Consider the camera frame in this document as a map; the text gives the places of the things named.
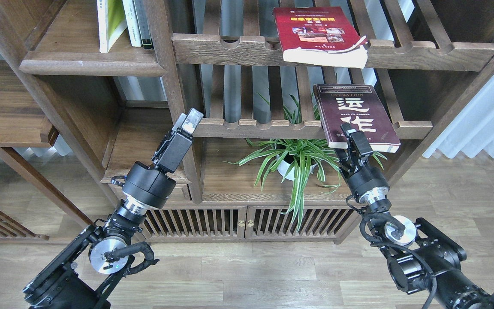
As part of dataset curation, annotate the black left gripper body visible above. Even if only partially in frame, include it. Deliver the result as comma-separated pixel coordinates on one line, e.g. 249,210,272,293
122,127,194,211

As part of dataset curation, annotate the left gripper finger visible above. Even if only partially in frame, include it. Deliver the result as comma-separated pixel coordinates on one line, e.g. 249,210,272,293
181,108,204,134

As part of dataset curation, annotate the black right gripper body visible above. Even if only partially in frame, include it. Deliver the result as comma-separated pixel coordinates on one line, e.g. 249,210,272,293
336,131,390,203

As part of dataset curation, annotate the dark brown book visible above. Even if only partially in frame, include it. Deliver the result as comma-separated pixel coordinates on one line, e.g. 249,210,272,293
313,84,401,153

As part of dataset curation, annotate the red book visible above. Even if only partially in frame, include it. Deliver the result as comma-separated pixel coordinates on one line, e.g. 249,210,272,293
273,6,368,69

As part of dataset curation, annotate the yellow green book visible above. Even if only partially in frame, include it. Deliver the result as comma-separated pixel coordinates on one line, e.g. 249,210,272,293
96,0,127,53

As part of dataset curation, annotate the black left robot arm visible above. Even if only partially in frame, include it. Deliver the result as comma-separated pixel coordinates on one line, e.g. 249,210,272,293
23,108,203,309

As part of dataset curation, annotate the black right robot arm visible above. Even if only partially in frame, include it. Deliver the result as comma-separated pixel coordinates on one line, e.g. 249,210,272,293
335,123,494,309

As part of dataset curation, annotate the green spider plant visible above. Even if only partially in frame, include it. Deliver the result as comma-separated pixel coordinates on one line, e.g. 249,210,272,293
226,94,388,230

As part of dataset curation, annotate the white plant pot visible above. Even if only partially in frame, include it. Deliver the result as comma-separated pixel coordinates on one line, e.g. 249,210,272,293
275,145,316,183

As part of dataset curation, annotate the dark wooden bookshelf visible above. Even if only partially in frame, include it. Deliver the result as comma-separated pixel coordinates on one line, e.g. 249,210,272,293
0,0,494,236

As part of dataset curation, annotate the grey black upright book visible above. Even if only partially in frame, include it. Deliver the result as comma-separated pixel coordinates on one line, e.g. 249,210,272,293
133,0,154,49

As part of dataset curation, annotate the white upright book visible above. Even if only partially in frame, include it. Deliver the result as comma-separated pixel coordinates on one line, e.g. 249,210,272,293
122,0,142,47

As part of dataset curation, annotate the white curtain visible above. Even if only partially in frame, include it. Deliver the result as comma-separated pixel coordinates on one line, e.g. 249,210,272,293
423,76,494,158

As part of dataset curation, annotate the wooden side table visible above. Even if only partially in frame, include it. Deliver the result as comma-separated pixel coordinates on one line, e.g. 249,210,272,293
0,59,95,226

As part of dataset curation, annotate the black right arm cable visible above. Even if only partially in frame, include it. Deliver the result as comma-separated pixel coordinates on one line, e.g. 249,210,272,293
346,195,438,309

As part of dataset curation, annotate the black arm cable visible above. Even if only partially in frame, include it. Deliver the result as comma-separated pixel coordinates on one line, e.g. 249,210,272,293
346,195,438,309
103,242,160,276

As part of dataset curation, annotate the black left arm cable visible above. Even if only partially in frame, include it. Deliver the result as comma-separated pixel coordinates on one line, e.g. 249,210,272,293
103,242,160,276

